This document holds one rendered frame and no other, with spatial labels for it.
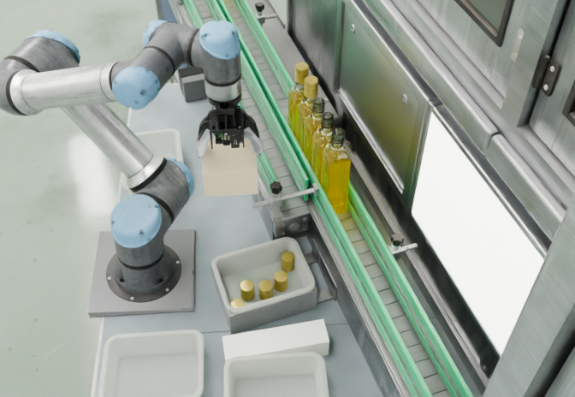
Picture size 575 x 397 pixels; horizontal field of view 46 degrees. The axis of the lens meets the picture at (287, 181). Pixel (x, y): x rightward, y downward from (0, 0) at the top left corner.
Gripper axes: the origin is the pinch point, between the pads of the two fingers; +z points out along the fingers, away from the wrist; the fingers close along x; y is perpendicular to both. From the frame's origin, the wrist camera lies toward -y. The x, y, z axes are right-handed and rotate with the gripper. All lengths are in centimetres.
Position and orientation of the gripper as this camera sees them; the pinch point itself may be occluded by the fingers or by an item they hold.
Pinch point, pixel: (229, 153)
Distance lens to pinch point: 157.8
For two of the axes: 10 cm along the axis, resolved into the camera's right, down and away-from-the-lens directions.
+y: 0.7, 7.3, -6.8
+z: 0.0, 6.8, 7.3
